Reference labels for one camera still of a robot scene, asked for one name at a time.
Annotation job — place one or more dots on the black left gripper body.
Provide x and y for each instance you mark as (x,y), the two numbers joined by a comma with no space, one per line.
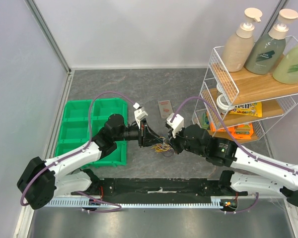
(143,134)

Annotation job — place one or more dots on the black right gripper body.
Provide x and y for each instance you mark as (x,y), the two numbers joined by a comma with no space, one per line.
(177,143)

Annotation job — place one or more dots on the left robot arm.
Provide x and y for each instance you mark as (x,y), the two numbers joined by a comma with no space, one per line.
(42,180)

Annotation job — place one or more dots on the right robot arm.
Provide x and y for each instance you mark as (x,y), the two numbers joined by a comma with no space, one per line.
(247,171)

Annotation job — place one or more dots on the green snack box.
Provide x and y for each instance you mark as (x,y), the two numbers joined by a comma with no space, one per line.
(205,122)

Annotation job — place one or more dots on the white yogurt cup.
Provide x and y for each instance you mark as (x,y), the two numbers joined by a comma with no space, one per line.
(221,101)

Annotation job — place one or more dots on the orange snack packet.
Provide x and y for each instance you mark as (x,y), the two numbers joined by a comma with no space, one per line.
(239,126)

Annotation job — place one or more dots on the green divided plastic bin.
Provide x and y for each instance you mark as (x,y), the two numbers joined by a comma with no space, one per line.
(74,131)

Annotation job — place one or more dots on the yellow candy bag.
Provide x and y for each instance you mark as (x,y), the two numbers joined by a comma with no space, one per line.
(251,109)

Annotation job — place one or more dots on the beige pump bottle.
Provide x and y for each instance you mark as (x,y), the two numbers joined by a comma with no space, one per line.
(239,45)

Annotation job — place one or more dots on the grey-green pump bottle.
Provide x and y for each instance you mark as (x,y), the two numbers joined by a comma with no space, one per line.
(269,47)

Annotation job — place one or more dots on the light green pump bottle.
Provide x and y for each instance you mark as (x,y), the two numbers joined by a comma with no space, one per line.
(287,70)

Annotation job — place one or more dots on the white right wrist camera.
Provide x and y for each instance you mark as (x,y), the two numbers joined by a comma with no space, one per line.
(175,124)

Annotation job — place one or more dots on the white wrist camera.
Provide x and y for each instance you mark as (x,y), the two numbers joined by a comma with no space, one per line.
(139,114)
(175,124)

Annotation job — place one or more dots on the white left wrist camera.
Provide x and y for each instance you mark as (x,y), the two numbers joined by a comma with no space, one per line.
(139,114)

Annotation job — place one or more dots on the white wire shelf rack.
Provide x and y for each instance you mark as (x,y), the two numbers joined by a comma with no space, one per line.
(244,87)

